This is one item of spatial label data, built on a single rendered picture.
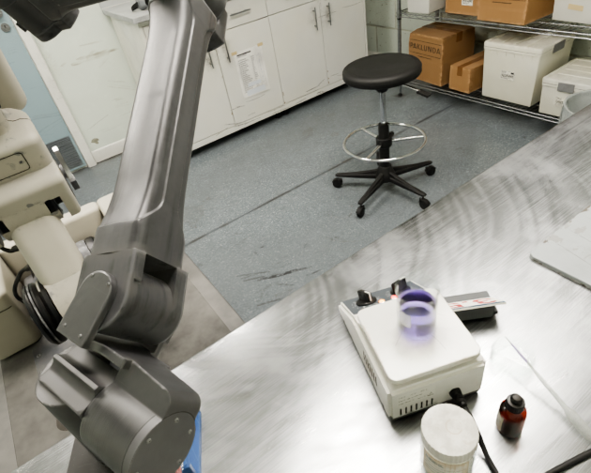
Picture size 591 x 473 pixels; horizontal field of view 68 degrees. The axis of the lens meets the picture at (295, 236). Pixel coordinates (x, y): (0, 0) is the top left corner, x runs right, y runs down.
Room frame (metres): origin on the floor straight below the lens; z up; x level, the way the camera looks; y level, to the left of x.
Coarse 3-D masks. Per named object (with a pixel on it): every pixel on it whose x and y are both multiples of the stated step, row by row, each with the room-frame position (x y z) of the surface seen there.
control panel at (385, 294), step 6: (390, 288) 0.48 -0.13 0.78; (372, 294) 0.47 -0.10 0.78; (378, 294) 0.47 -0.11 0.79; (384, 294) 0.46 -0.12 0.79; (390, 294) 0.45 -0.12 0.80; (348, 300) 0.47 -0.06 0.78; (354, 300) 0.47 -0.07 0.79; (378, 300) 0.44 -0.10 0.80; (348, 306) 0.45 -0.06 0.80; (354, 306) 0.44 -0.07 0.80; (360, 306) 0.44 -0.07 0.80; (366, 306) 0.43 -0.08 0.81; (354, 312) 0.42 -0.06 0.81
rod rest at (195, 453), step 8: (200, 416) 0.34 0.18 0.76; (200, 424) 0.33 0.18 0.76; (200, 432) 0.32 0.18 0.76; (200, 440) 0.31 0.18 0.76; (192, 448) 0.30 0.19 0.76; (200, 448) 0.30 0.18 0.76; (192, 456) 0.29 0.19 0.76; (200, 456) 0.29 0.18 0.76; (184, 464) 0.28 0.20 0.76; (192, 464) 0.28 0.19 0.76; (200, 464) 0.28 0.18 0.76; (184, 472) 0.26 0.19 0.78; (192, 472) 0.26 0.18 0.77; (200, 472) 0.26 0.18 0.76
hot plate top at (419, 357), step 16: (384, 304) 0.40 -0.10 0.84; (368, 320) 0.38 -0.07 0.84; (384, 320) 0.37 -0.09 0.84; (448, 320) 0.35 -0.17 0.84; (368, 336) 0.35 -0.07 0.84; (384, 336) 0.35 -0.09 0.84; (400, 336) 0.34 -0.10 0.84; (432, 336) 0.33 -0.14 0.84; (448, 336) 0.33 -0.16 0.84; (464, 336) 0.32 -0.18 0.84; (384, 352) 0.33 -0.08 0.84; (400, 352) 0.32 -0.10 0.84; (416, 352) 0.32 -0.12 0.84; (432, 352) 0.31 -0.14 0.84; (448, 352) 0.31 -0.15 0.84; (464, 352) 0.30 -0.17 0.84; (384, 368) 0.30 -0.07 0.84; (400, 368) 0.30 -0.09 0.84; (416, 368) 0.29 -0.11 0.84; (432, 368) 0.29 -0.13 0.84
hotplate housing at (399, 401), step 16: (352, 320) 0.40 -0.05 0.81; (352, 336) 0.41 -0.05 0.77; (368, 352) 0.35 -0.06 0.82; (368, 368) 0.35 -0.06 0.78; (448, 368) 0.30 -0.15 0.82; (464, 368) 0.30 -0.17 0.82; (480, 368) 0.29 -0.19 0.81; (384, 384) 0.30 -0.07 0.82; (400, 384) 0.29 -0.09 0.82; (416, 384) 0.29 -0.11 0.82; (432, 384) 0.29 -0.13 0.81; (448, 384) 0.29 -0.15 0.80; (464, 384) 0.29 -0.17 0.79; (480, 384) 0.29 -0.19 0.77; (384, 400) 0.29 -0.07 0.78; (400, 400) 0.28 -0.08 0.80; (416, 400) 0.28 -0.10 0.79; (432, 400) 0.29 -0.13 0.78; (448, 400) 0.29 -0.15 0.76; (464, 400) 0.27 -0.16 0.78; (400, 416) 0.28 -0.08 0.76
